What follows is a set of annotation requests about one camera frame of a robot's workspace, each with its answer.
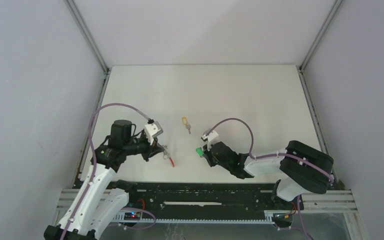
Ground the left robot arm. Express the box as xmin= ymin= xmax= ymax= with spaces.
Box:
xmin=43 ymin=119 xmax=164 ymax=240

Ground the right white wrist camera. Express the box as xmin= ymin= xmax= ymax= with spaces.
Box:
xmin=201 ymin=130 xmax=220 ymax=145

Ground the white slotted cable duct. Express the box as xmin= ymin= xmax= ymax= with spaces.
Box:
xmin=105 ymin=211 xmax=279 ymax=225

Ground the green tag key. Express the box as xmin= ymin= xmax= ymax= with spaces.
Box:
xmin=195 ymin=147 xmax=205 ymax=158

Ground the electronics board with leds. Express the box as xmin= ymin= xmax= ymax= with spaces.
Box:
xmin=123 ymin=212 xmax=142 ymax=221

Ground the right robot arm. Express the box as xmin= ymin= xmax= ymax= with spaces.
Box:
xmin=195 ymin=140 xmax=335 ymax=202

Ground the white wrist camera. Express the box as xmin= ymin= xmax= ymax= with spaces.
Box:
xmin=144 ymin=121 xmax=164 ymax=146
xmin=201 ymin=130 xmax=220 ymax=145

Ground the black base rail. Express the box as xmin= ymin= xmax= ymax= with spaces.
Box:
xmin=127 ymin=182 xmax=304 ymax=222

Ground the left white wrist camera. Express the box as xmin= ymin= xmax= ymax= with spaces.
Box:
xmin=144 ymin=121 xmax=164 ymax=146

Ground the metal keyring holder red handle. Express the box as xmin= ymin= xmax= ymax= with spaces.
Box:
xmin=162 ymin=145 xmax=175 ymax=168

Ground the yellow tag key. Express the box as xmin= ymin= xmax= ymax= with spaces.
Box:
xmin=182 ymin=116 xmax=192 ymax=135

